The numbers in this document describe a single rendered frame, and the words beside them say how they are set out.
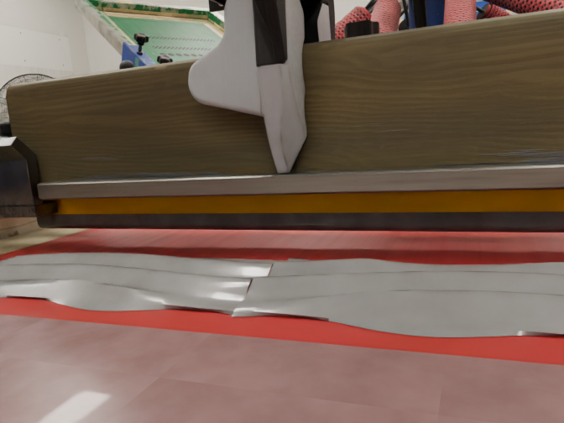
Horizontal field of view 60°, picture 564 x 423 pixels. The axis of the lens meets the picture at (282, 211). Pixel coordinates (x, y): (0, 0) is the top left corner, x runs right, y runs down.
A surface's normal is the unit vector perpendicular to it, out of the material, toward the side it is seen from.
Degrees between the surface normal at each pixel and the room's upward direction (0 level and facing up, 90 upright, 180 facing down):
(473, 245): 0
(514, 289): 27
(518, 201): 90
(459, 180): 90
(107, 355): 0
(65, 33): 90
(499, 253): 0
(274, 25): 103
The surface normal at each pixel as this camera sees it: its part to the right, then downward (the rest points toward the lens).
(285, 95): 0.47, 0.36
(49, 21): 0.93, -0.01
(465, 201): -0.36, 0.18
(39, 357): -0.08, -0.98
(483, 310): -0.26, -0.67
